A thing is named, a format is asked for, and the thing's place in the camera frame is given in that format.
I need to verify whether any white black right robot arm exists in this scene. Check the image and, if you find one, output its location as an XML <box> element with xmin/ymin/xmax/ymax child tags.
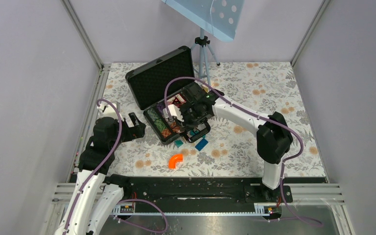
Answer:
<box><xmin>165</xmin><ymin>87</ymin><xmax>298</xmax><ymax>203</ymax></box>

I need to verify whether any teal triangular toy block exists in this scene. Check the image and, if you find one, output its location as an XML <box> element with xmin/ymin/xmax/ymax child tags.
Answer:
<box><xmin>174</xmin><ymin>140</ymin><xmax>184</xmax><ymax>148</ymax></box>

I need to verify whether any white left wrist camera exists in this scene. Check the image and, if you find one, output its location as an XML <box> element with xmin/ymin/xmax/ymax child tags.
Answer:
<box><xmin>97</xmin><ymin>102</ymin><xmax>120</xmax><ymax>119</ymax></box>

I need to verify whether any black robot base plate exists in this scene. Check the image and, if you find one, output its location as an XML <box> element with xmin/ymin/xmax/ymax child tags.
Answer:
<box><xmin>104</xmin><ymin>174</ymin><xmax>293</xmax><ymax>213</ymax></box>

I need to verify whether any orange curved toy block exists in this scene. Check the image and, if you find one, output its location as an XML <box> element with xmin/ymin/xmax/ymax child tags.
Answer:
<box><xmin>168</xmin><ymin>154</ymin><xmax>184</xmax><ymax>169</ymax></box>

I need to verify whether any blue toy brick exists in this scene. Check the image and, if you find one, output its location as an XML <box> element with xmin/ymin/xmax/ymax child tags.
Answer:
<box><xmin>195</xmin><ymin>139</ymin><xmax>209</xmax><ymax>151</ymax></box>

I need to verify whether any black all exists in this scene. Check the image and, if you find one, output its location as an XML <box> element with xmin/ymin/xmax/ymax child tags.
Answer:
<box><xmin>168</xmin><ymin>95</ymin><xmax>186</xmax><ymax>106</ymax></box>

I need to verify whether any red card deck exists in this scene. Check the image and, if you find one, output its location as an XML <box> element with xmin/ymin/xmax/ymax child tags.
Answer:
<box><xmin>166</xmin><ymin>94</ymin><xmax>187</xmax><ymax>108</ymax></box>

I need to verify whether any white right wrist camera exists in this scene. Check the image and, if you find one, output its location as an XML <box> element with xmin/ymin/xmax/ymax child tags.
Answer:
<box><xmin>163</xmin><ymin>104</ymin><xmax>184</xmax><ymax>122</ymax></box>

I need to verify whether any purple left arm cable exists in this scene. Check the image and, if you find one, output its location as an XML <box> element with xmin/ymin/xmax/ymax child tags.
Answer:
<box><xmin>63</xmin><ymin>98</ymin><xmax>170</xmax><ymax>235</ymax></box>

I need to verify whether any blue tripod stand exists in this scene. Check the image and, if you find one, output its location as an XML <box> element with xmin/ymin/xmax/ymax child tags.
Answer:
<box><xmin>190</xmin><ymin>28</ymin><xmax>221</xmax><ymax>85</ymax></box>

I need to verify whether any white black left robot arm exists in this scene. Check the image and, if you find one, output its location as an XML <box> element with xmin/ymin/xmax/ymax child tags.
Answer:
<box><xmin>55</xmin><ymin>113</ymin><xmax>146</xmax><ymax>235</ymax></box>

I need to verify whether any black poker set case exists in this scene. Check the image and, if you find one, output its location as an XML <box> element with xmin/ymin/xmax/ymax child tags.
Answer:
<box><xmin>125</xmin><ymin>46</ymin><xmax>211</xmax><ymax>144</ymax></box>

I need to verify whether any blue perforated board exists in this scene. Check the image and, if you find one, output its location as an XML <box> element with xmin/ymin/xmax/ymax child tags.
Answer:
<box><xmin>163</xmin><ymin>0</ymin><xmax>245</xmax><ymax>42</ymax></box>

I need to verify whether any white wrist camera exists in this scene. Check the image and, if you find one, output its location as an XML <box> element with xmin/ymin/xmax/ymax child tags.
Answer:
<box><xmin>97</xmin><ymin>102</ymin><xmax>120</xmax><ymax>119</ymax></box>
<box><xmin>163</xmin><ymin>104</ymin><xmax>184</xmax><ymax>122</ymax></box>

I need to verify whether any red yellow chip row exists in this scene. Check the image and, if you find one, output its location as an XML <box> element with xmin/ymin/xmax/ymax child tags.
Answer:
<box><xmin>161</xmin><ymin>122</ymin><xmax>180</xmax><ymax>140</ymax></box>

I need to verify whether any floral table mat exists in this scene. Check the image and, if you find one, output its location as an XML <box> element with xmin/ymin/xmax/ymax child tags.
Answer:
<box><xmin>109</xmin><ymin>62</ymin><xmax>326</xmax><ymax>177</ymax></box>

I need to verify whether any green chip row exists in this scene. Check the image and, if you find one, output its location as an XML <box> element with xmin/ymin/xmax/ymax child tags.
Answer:
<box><xmin>147</xmin><ymin>109</ymin><xmax>171</xmax><ymax>139</ymax></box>

